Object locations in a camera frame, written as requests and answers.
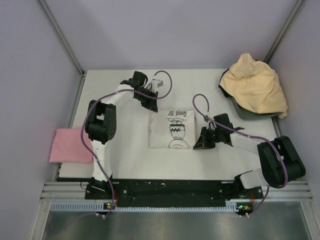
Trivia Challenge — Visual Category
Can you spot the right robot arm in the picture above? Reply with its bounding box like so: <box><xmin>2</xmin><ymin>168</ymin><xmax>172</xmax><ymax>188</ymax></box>
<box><xmin>193</xmin><ymin>113</ymin><xmax>306</xmax><ymax>198</ymax></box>

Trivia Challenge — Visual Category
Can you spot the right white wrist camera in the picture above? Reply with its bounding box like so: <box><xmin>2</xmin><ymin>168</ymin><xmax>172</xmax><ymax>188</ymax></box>
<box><xmin>203</xmin><ymin>115</ymin><xmax>216</xmax><ymax>131</ymax></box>

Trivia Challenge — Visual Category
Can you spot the white and green t shirt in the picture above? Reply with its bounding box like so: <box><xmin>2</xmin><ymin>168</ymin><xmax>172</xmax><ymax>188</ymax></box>
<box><xmin>148</xmin><ymin>109</ymin><xmax>196</xmax><ymax>150</ymax></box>

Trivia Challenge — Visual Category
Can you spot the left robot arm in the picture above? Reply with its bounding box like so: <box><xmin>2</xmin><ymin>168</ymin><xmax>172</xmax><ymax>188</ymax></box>
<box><xmin>81</xmin><ymin>71</ymin><xmax>163</xmax><ymax>199</ymax></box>

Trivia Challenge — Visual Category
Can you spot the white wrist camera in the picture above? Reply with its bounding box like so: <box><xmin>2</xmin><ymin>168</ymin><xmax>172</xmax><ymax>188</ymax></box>
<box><xmin>150</xmin><ymin>79</ymin><xmax>164</xmax><ymax>91</ymax></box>
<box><xmin>203</xmin><ymin>115</ymin><xmax>216</xmax><ymax>131</ymax></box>

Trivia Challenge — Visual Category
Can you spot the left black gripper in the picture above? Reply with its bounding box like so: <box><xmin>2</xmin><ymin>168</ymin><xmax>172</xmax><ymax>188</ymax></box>
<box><xmin>134</xmin><ymin>88</ymin><xmax>158</xmax><ymax>112</ymax></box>

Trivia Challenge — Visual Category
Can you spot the corner aluminium post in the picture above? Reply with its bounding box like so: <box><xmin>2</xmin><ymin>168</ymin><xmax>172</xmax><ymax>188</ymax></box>
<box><xmin>263</xmin><ymin>0</ymin><xmax>306</xmax><ymax>64</ymax></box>
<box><xmin>37</xmin><ymin>0</ymin><xmax>86</xmax><ymax>76</ymax></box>

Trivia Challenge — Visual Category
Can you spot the beige t shirt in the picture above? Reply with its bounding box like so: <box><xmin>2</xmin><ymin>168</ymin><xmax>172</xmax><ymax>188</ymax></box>
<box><xmin>218</xmin><ymin>53</ymin><xmax>288</xmax><ymax>119</ymax></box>

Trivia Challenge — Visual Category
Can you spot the pink folded t shirt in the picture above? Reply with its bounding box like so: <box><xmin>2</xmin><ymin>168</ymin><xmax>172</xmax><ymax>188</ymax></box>
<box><xmin>49</xmin><ymin>128</ymin><xmax>93</xmax><ymax>164</ymax></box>

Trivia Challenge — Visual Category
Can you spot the grey slotted cable duct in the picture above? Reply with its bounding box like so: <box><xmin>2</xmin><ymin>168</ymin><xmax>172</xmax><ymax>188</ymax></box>
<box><xmin>50</xmin><ymin>202</ymin><xmax>251</xmax><ymax>213</ymax></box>

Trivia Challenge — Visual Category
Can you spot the left corner aluminium post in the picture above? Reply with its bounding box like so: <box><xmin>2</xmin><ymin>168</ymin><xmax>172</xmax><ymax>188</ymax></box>
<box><xmin>37</xmin><ymin>0</ymin><xmax>86</xmax><ymax>76</ymax></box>

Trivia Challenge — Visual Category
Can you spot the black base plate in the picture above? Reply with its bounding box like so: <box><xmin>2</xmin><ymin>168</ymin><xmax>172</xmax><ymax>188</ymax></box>
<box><xmin>85</xmin><ymin>179</ymin><xmax>263</xmax><ymax>208</ymax></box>

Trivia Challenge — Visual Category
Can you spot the dark grey bin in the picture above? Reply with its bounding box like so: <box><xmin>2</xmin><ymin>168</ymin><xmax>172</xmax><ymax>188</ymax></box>
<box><xmin>227</xmin><ymin>96</ymin><xmax>281</xmax><ymax>121</ymax></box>

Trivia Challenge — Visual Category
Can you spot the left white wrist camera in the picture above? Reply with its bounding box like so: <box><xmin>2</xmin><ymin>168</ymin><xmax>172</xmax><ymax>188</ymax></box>
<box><xmin>150</xmin><ymin>79</ymin><xmax>164</xmax><ymax>91</ymax></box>

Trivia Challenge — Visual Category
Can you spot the right corner aluminium post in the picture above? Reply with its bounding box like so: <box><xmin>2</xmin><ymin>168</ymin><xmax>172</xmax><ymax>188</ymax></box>
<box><xmin>263</xmin><ymin>0</ymin><xmax>306</xmax><ymax>64</ymax></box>

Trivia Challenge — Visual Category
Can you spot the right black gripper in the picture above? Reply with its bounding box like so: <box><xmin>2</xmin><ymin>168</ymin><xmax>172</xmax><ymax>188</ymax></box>
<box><xmin>193</xmin><ymin>126</ymin><xmax>223</xmax><ymax>150</ymax></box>

